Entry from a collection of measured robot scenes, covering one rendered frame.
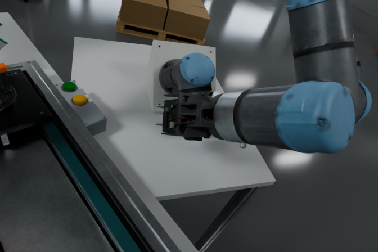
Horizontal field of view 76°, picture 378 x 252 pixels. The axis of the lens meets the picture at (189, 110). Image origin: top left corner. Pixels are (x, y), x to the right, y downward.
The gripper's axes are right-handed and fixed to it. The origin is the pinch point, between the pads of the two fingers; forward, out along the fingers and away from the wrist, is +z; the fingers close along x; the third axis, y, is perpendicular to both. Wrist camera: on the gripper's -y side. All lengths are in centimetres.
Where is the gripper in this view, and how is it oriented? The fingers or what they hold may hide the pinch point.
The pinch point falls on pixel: (171, 116)
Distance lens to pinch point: 53.9
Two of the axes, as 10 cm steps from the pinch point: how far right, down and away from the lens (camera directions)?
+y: -8.1, -0.9, -5.8
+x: -0.6, 10.0, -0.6
